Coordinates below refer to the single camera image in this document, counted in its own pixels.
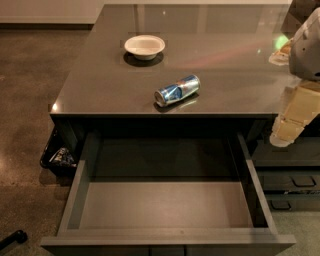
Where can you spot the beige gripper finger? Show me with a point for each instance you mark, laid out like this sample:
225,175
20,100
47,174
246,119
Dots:
299,106
281,56

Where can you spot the blue silver redbull can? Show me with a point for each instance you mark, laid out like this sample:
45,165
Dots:
178,91

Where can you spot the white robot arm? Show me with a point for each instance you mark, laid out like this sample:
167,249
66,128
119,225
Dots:
304,58

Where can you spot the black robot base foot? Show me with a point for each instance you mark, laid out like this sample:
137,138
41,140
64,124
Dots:
18,236

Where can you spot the open grey top drawer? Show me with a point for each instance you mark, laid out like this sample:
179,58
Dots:
166,197

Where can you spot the white bowl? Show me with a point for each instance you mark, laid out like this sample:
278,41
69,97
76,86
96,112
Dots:
144,47

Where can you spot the grey counter cabinet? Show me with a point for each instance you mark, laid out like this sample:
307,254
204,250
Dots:
227,47

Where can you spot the black bin with trash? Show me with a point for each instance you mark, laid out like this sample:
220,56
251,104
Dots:
57,158

